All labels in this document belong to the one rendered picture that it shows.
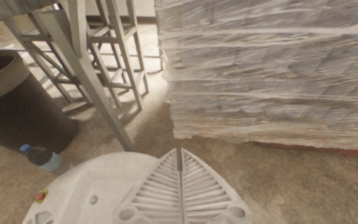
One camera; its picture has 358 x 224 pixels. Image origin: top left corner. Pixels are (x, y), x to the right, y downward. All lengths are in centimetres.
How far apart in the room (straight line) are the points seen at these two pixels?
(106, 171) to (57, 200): 17
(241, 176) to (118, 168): 72
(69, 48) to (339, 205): 146
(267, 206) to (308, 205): 25
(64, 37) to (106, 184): 51
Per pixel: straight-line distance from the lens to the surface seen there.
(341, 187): 137
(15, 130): 104
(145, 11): 321
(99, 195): 66
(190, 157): 17
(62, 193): 65
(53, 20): 47
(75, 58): 49
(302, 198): 116
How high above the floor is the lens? 88
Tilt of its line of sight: 49 degrees down
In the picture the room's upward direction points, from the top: 1 degrees clockwise
